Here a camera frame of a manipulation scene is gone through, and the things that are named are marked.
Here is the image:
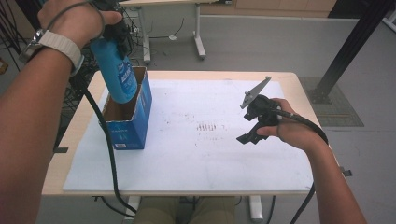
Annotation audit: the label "wooden cabinet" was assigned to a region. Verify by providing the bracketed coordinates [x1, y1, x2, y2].
[200, 0, 337, 18]

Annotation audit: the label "white paper sheet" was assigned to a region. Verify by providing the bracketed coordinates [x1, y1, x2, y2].
[62, 78, 314, 192]

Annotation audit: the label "tangle of black cables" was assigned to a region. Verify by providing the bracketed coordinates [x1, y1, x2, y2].
[120, 6, 149, 67]

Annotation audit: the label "person's olive trousers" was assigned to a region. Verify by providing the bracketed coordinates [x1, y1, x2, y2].
[134, 196, 236, 224]

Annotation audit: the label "grey wrist cord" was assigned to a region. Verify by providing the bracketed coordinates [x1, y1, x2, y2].
[46, 0, 106, 41]

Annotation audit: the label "grey floor mat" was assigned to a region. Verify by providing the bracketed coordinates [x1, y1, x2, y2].
[298, 77, 364, 128]

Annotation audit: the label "white-legged background table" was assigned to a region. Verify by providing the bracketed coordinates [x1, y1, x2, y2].
[120, 0, 233, 64]

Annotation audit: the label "person's left hand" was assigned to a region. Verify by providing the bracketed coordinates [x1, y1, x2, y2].
[37, 0, 123, 49]

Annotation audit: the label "blue bottle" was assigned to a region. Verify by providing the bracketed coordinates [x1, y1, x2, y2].
[90, 38, 138, 105]

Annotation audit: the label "wristwatch with white band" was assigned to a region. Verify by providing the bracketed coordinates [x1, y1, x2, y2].
[18, 28, 85, 77]

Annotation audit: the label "blue cardboard box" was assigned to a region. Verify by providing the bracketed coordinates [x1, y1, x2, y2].
[100, 65, 153, 151]

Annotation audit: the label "black floor cable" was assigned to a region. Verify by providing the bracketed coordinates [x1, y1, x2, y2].
[148, 17, 186, 40]

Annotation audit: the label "person's right hand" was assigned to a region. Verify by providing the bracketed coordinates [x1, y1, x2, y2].
[256, 98, 328, 153]

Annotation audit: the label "light wooden table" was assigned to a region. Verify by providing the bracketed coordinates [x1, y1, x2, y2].
[41, 70, 321, 223]

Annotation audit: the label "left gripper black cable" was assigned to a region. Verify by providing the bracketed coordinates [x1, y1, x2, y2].
[73, 74, 138, 217]

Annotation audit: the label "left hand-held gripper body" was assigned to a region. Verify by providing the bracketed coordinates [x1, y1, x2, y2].
[92, 0, 134, 60]

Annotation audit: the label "black metal stand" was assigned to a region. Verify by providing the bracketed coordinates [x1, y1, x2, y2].
[309, 0, 396, 105]

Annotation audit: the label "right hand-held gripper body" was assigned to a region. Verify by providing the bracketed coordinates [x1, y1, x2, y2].
[239, 76, 282, 139]

